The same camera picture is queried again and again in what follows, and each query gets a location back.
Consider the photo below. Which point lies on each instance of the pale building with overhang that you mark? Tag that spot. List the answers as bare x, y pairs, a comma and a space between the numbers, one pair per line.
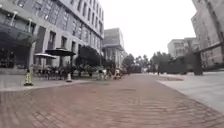
112, 43

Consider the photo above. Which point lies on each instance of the dark bushy tree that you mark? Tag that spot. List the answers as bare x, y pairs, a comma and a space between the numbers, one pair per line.
88, 56

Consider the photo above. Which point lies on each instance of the row of trees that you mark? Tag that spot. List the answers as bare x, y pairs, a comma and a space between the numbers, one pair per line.
146, 63

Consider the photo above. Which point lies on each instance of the red brick path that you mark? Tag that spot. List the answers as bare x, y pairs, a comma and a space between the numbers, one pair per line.
116, 103

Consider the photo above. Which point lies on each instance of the pale traffic cone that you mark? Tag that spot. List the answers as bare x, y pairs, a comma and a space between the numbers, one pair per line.
69, 78

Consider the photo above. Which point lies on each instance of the group of people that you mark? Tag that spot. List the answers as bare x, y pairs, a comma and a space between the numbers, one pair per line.
60, 72

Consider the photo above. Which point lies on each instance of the dark patio umbrella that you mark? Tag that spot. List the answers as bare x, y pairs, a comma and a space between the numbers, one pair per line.
60, 52

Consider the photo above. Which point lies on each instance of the pale patio umbrella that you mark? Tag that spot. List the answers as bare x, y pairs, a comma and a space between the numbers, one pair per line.
44, 55

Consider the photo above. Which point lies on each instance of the pale low building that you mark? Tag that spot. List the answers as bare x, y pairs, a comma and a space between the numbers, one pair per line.
178, 46

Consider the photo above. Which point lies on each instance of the grey building with awning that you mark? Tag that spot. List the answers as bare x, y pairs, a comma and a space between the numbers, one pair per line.
56, 23

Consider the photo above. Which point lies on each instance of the yellow traffic cone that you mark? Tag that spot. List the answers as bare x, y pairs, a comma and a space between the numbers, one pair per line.
28, 80

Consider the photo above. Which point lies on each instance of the grey paved plaza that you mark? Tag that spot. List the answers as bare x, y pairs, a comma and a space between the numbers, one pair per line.
203, 88

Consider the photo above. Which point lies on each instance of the tall beige building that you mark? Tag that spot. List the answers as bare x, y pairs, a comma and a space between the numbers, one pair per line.
208, 33

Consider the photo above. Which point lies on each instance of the dark frame structure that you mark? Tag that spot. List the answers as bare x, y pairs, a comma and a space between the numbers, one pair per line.
196, 63

